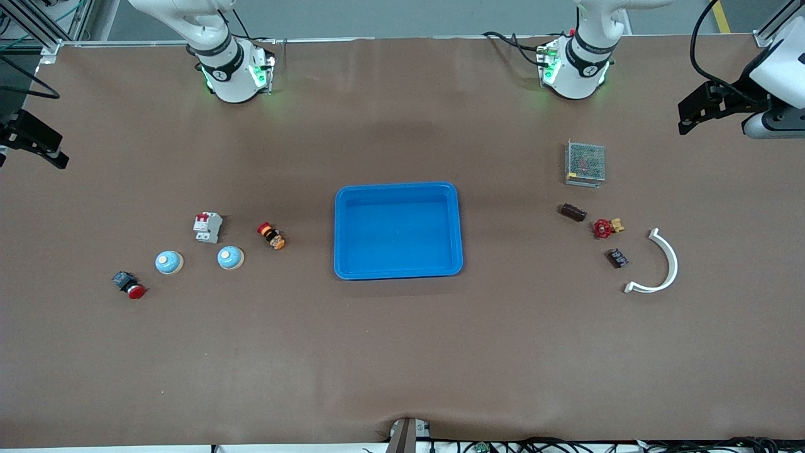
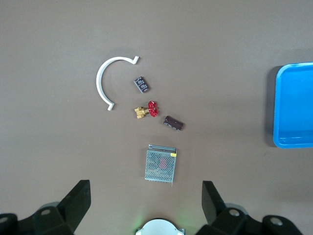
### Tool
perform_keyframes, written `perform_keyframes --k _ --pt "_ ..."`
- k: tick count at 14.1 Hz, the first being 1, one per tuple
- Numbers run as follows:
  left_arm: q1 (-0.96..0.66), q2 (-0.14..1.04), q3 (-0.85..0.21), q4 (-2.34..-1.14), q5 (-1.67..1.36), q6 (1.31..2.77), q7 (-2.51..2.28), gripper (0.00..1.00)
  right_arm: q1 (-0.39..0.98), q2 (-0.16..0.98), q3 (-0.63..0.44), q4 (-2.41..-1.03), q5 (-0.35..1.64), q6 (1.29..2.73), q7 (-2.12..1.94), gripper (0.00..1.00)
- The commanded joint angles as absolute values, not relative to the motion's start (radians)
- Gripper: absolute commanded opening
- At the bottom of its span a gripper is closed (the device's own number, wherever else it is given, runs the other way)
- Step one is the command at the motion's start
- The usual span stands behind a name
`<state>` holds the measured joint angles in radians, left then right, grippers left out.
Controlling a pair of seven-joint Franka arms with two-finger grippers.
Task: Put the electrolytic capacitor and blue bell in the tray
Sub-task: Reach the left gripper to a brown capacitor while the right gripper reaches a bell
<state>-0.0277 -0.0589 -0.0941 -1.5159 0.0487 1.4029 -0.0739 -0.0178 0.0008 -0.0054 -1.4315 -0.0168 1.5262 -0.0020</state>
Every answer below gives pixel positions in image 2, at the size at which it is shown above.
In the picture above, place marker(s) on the white curved plastic clamp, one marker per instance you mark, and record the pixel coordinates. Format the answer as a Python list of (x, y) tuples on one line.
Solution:
[(99, 80)]

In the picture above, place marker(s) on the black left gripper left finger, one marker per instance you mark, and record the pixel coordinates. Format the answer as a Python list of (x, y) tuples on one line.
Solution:
[(71, 210)]

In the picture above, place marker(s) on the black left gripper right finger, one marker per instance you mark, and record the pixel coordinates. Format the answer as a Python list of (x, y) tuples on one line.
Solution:
[(217, 213)]

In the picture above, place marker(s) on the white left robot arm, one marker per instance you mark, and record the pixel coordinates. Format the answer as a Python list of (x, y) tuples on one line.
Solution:
[(159, 227)]

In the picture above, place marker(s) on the blue plastic tray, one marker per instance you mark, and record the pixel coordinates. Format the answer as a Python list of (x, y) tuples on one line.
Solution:
[(296, 105)]

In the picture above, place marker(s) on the dark brown long capacitor block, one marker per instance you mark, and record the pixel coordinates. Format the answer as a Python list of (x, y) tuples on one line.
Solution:
[(173, 123)]

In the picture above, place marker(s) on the perforated metal power supply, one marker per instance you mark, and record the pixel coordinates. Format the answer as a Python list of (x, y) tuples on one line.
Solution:
[(160, 166)]

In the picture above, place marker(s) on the dark printed capacitor block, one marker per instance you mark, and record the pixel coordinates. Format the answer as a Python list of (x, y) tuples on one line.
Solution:
[(141, 85)]

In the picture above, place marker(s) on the brass valve with red handwheel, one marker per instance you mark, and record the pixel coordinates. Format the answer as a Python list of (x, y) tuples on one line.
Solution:
[(153, 109)]

